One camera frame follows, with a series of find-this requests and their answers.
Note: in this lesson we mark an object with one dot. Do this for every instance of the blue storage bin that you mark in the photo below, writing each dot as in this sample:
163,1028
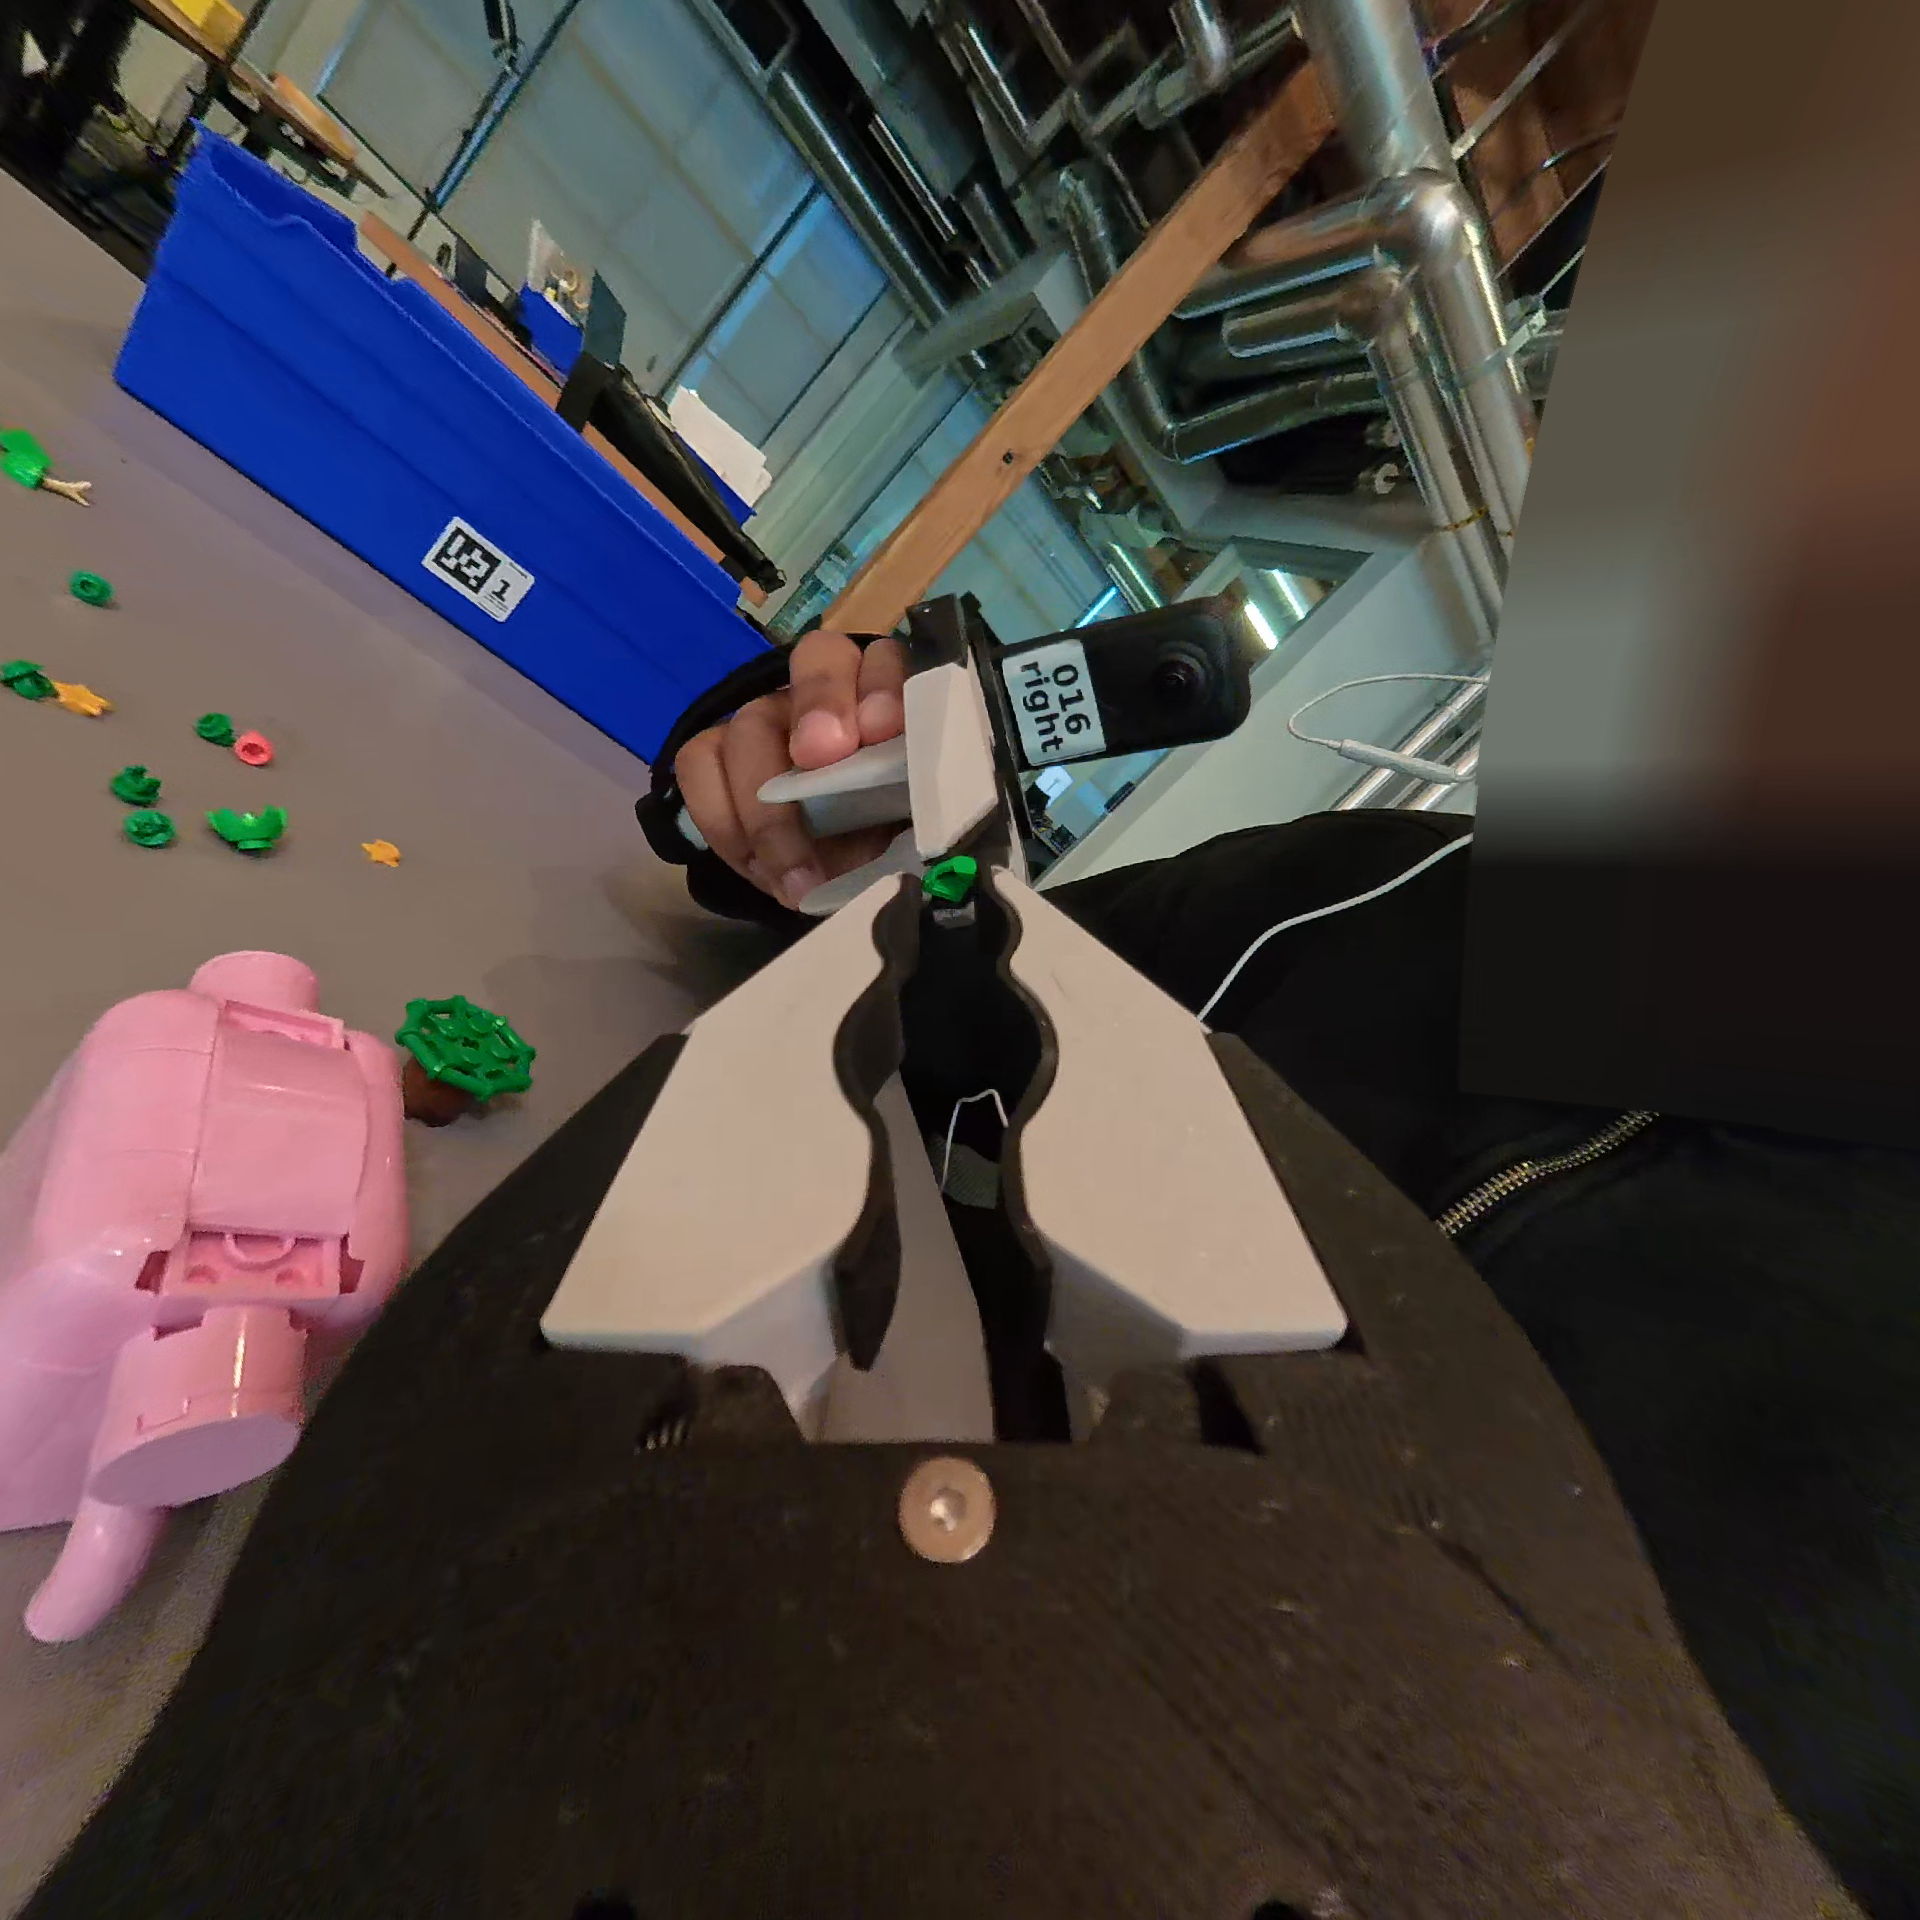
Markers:
546,331
375,405

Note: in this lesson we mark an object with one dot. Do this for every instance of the person's black jacket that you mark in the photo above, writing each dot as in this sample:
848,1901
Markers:
1651,1425

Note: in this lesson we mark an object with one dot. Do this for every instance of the wooden post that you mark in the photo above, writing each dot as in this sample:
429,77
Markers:
1079,360

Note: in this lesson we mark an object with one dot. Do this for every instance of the pink brick-built toy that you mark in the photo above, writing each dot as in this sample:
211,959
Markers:
195,1201

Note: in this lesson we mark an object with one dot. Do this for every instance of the scattered small toy pieces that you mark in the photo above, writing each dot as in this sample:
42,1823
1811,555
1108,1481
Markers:
248,827

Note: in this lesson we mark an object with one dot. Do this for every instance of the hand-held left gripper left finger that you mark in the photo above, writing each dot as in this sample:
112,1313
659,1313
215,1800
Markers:
721,1184

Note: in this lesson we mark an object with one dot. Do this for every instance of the small toy tree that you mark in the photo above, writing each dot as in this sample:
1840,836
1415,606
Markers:
464,1044

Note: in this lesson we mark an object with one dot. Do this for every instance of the silver ceiling duct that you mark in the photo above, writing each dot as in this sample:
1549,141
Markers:
1425,270

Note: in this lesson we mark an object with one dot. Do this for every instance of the small green toy brick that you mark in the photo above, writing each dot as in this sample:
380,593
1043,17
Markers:
948,876

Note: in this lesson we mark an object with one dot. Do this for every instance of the person's right forearm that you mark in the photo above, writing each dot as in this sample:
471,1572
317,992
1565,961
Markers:
1275,901

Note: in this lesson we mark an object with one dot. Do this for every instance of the black long bag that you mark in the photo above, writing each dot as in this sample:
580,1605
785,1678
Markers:
675,452

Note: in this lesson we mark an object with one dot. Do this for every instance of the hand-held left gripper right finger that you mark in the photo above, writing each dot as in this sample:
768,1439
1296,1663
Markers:
1185,1184

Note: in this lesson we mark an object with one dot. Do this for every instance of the person's right hand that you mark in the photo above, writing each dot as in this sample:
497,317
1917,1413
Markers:
735,797

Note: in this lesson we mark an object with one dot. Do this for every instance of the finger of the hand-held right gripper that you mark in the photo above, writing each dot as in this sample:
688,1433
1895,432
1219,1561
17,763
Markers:
1017,833
948,765

